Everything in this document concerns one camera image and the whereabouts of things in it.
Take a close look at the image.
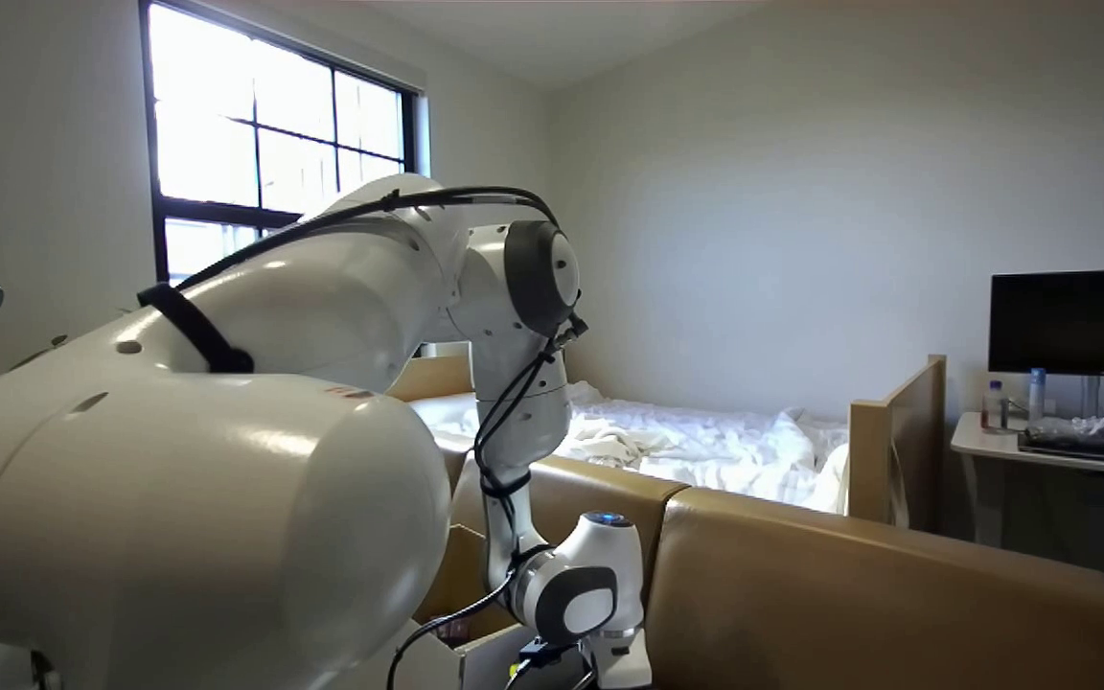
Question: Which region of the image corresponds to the black framed window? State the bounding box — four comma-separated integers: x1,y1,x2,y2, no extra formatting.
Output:
142,0,423,284

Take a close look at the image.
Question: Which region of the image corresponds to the wooden bed footboard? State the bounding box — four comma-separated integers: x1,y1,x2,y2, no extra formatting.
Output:
847,352,946,529

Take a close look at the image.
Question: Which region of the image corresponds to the black keyboard on desk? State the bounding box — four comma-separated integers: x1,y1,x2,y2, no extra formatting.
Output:
1016,422,1104,459

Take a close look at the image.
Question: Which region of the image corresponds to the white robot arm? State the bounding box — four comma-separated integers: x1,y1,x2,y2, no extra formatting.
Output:
0,173,643,690

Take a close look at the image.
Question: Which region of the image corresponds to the white desk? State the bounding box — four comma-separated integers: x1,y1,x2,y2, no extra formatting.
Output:
951,409,1104,570

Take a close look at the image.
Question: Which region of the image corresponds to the black computer monitor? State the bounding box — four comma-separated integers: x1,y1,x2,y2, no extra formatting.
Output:
988,273,1104,375

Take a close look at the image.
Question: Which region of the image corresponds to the bed with white sheets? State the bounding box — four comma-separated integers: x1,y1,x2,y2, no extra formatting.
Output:
408,379,852,519

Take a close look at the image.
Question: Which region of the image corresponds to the clear bottle on desk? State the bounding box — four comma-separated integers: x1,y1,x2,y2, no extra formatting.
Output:
1024,368,1045,422

